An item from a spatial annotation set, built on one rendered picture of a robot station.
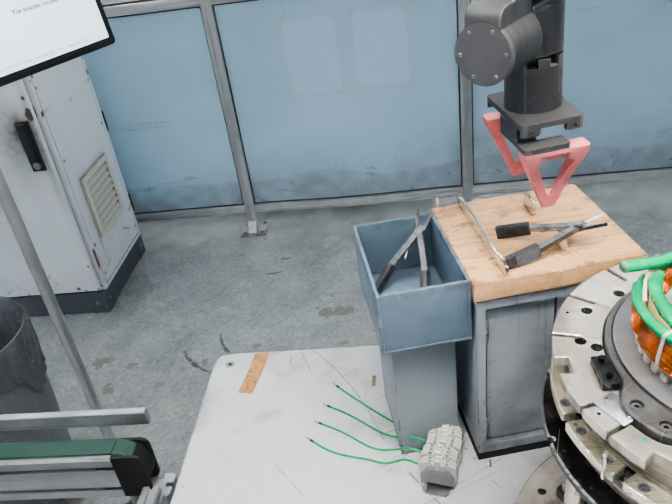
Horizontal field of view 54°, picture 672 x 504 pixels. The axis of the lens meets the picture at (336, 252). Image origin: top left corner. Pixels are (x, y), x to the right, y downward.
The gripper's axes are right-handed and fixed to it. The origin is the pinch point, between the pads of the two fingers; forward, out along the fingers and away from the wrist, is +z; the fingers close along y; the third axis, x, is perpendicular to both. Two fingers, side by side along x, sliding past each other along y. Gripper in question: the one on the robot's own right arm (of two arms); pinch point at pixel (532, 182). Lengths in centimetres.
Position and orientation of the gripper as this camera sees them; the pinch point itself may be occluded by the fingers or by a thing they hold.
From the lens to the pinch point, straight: 76.1
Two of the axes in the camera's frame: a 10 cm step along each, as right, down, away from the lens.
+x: 9.8, -2.0, 0.5
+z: 1.5, 8.4, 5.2
